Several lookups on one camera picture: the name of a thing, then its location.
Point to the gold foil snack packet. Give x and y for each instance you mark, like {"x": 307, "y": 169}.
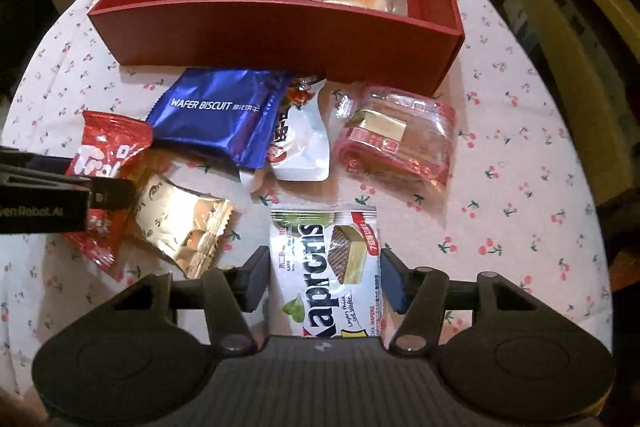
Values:
{"x": 175, "y": 217}

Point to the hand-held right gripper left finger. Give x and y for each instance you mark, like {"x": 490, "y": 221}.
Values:
{"x": 257, "y": 279}

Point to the white green wafer packet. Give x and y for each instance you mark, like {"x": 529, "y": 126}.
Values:
{"x": 320, "y": 257}

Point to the red clear pastry packet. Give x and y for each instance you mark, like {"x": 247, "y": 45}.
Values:
{"x": 400, "y": 142}

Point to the wooden television bench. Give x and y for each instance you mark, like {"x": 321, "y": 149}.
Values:
{"x": 550, "y": 7}

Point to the red cardboard box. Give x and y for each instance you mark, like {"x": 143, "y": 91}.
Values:
{"x": 250, "y": 42}

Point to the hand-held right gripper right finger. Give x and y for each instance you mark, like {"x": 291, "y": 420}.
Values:
{"x": 394, "y": 279}

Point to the red snack packet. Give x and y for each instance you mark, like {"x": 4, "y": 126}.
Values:
{"x": 107, "y": 142}

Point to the small white red pouch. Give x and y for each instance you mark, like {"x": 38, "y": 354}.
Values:
{"x": 300, "y": 147}

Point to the blue wafer biscuit packet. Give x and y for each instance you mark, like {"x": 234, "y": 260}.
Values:
{"x": 210, "y": 107}

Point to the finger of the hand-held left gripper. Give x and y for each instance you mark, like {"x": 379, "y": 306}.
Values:
{"x": 45, "y": 164}
{"x": 112, "y": 196}

